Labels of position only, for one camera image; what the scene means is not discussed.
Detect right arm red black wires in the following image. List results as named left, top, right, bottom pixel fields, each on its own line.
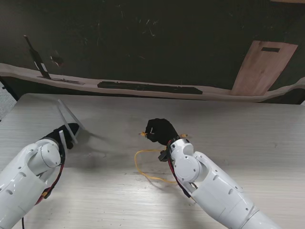
left=166, top=143, right=198, bottom=206

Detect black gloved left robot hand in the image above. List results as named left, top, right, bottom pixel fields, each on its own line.
left=42, top=127, right=74, bottom=150

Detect black stick tool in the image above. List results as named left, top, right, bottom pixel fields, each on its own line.
left=23, top=35, right=52, bottom=80

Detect yellow Ethernet cable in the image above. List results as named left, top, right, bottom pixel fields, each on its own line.
left=134, top=132, right=191, bottom=184

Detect flat grey metal strip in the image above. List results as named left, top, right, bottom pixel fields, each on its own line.
left=37, top=75, right=86, bottom=85

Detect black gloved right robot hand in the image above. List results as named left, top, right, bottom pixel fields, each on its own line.
left=145, top=118, right=180, bottom=146

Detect light wooden board with slot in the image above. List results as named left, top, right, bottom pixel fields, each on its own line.
left=231, top=40, right=299, bottom=96

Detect dark router with white antennas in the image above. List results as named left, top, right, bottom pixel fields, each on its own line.
left=58, top=99, right=86, bottom=153

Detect small dark red object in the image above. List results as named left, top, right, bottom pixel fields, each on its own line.
left=49, top=56, right=64, bottom=67

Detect left arm red black wires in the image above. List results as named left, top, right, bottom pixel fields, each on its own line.
left=21, top=147, right=66, bottom=229

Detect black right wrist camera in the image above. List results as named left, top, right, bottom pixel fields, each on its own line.
left=158, top=149, right=169, bottom=162

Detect arm red black wires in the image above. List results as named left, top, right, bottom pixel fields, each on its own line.
left=21, top=147, right=66, bottom=229
left=166, top=143, right=198, bottom=206

